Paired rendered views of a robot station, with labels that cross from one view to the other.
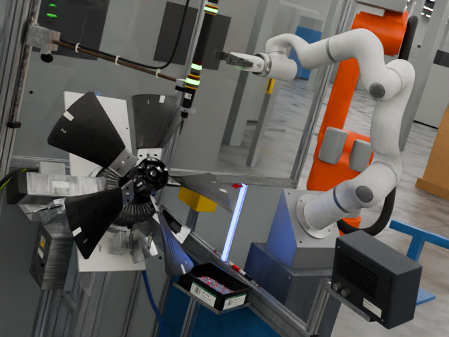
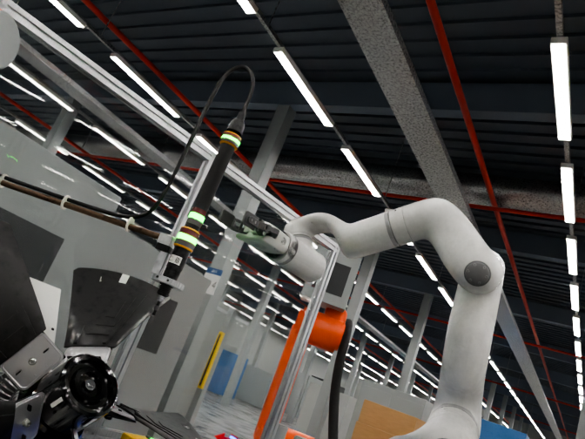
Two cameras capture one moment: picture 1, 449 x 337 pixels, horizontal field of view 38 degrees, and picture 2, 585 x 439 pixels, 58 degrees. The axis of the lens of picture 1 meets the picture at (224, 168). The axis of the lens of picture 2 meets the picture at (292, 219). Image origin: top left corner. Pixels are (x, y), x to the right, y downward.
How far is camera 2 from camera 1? 1.22 m
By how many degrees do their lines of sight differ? 31
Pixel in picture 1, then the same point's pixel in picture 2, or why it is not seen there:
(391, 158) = (471, 398)
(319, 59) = (373, 238)
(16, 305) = not seen: outside the picture
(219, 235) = not seen: outside the picture
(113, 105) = (39, 292)
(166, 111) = (127, 296)
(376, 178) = (461, 428)
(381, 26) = (324, 321)
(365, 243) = not seen: outside the picture
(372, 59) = (461, 233)
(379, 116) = (464, 324)
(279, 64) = (306, 250)
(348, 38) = (420, 206)
